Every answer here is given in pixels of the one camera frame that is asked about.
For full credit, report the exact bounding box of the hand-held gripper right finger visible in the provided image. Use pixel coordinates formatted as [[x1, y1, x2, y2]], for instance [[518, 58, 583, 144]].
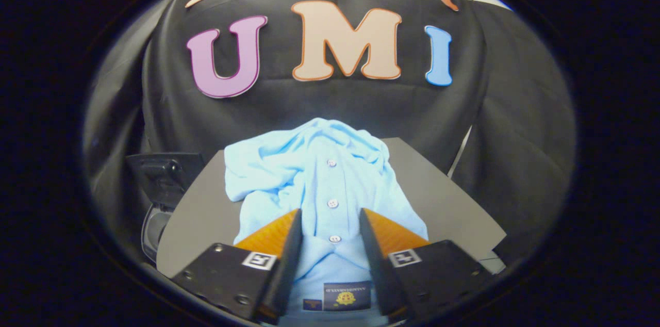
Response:
[[359, 208, 496, 320]]

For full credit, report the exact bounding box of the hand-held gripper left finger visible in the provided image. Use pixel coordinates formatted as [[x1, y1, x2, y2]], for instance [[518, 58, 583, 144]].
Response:
[[171, 208, 303, 323]]

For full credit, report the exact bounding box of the light blue shirt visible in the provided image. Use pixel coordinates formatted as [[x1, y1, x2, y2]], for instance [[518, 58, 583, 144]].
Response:
[[224, 118, 430, 327]]

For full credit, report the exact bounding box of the black backdrop cloth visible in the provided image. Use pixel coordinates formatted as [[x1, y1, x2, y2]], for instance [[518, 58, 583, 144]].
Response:
[[82, 0, 577, 266]]

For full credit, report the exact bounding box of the beige cabinet with grey frame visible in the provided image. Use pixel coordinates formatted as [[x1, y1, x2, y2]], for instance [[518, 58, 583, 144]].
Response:
[[156, 137, 507, 279]]

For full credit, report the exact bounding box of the white cable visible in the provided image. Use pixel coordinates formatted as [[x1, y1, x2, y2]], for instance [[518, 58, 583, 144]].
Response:
[[448, 126, 473, 179]]

